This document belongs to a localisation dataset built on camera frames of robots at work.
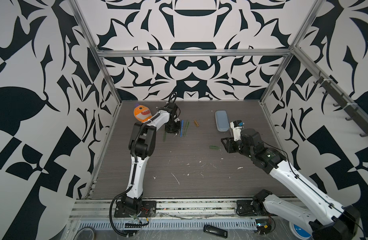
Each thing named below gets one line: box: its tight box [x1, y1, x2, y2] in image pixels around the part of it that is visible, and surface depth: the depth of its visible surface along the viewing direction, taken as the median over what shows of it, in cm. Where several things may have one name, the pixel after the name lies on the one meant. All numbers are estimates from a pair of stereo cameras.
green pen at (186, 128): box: [183, 120, 190, 137], surface depth 107 cm
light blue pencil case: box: [215, 110, 230, 132], surface depth 110 cm
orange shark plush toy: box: [133, 105, 153, 123], surface depth 104 cm
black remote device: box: [203, 224, 228, 239], surface depth 68 cm
